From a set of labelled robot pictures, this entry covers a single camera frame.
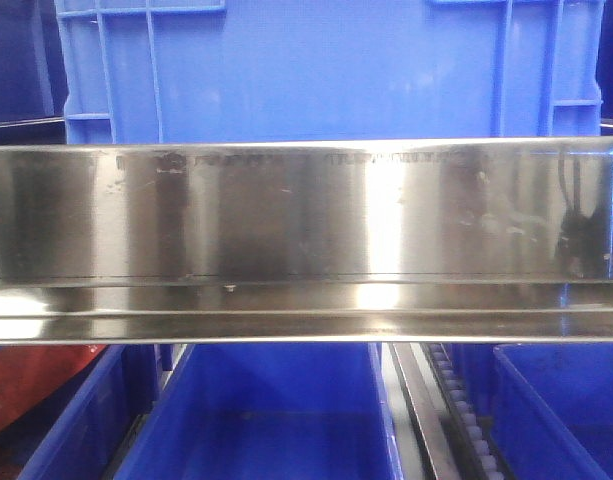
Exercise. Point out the dark blue bin upper left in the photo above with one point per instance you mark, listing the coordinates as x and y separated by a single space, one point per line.
32 74

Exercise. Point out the blue bin lower centre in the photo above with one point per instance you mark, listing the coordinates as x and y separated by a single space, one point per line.
270 411

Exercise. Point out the blue bin lower right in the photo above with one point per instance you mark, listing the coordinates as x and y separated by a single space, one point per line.
551 405

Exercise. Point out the metal roller track divider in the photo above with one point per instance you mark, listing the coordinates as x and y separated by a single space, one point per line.
437 432

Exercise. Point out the blue bin lower left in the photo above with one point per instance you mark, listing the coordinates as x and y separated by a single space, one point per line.
122 385

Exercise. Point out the stainless steel shelf rail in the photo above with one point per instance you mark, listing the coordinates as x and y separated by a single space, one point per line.
491 240

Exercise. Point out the large blue crate upper shelf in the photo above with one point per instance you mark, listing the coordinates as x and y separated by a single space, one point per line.
231 71

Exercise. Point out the red bag in bin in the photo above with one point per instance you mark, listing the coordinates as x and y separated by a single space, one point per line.
29 374

